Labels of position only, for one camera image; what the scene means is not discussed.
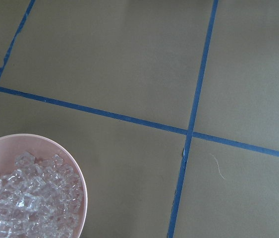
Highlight clear ice cubes pile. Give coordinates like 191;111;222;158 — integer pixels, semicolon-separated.
0;153;84;238

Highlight pink bowl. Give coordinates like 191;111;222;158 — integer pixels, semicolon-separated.
0;133;88;238

